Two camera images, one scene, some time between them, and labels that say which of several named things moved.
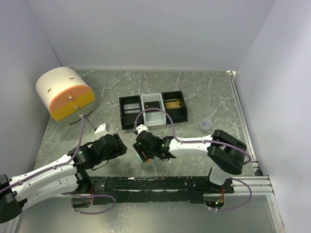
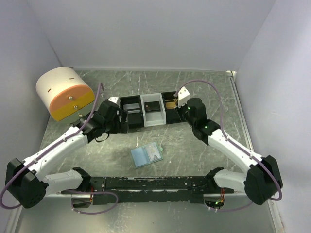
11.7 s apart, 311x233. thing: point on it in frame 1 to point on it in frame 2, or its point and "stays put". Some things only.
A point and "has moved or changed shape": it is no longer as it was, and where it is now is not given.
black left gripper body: (118, 149) to (113, 126)
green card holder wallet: (148, 162) has moved or changed shape
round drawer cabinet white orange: (66, 94) stays put
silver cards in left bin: (134, 106) stays put
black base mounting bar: (139, 190) stays put
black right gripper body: (144, 153) to (183, 110)
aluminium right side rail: (233, 75) stays put
